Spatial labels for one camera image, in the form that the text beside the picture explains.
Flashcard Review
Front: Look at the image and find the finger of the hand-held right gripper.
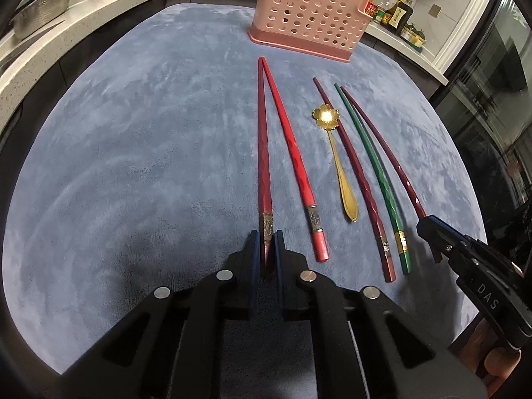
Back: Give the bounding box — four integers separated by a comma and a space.
416, 214, 466, 244
428, 234, 454, 264

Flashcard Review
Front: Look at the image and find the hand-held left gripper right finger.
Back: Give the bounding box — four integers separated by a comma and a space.
272, 230, 487, 399

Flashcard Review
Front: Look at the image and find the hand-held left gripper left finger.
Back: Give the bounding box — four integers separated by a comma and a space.
66, 229, 264, 399

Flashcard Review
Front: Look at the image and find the dark red chopstick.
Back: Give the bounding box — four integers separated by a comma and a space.
340, 86, 429, 220
313, 77, 396, 283

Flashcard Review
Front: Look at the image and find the green chopstick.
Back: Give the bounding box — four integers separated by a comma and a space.
333, 83, 412, 276

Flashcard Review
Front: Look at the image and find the gold flower spoon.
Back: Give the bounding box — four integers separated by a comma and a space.
312, 102, 360, 223

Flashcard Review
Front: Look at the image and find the pink perforated utensil holder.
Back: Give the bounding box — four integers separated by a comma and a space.
248, 0, 372, 64

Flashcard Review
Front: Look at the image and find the person's right hand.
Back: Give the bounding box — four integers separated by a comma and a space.
459, 320, 523, 387

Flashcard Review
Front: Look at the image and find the black-framed glass sliding door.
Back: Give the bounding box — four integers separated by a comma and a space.
428, 0, 532, 225

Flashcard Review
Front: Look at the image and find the blue-grey fleece blanket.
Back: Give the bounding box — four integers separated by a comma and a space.
2, 3, 489, 377

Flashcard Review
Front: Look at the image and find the green seasoning jar set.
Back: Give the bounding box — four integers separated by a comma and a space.
401, 25, 427, 54

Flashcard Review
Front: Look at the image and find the dark soy sauce bottle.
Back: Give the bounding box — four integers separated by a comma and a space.
388, 0, 415, 37

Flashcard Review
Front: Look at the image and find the white kitchen counter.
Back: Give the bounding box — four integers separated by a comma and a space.
0, 0, 455, 122

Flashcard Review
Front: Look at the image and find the steel colander basin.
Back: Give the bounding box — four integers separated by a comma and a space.
12, 0, 70, 41

